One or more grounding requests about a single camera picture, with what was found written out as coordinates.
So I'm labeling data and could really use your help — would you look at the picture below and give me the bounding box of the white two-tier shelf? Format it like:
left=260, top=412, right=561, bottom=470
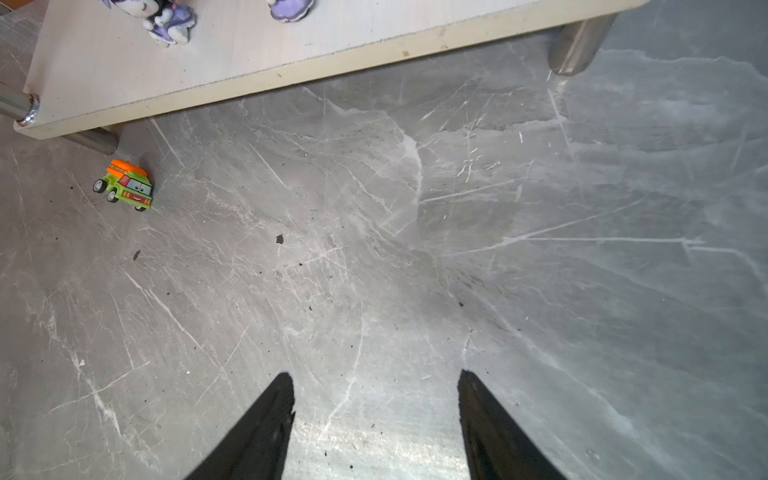
left=1, top=1, right=634, bottom=150

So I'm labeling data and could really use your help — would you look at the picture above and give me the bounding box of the black purple bat toy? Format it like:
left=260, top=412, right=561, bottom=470
left=267, top=0, right=314, bottom=23

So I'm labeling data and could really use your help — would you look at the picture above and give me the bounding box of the orange green wheeled toy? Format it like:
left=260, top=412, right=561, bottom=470
left=92, top=159, right=153, bottom=211

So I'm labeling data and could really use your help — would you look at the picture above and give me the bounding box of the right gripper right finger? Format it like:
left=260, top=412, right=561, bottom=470
left=458, top=370, right=565, bottom=480

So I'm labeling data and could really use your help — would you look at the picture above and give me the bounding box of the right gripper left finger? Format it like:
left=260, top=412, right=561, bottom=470
left=187, top=372, right=295, bottom=480

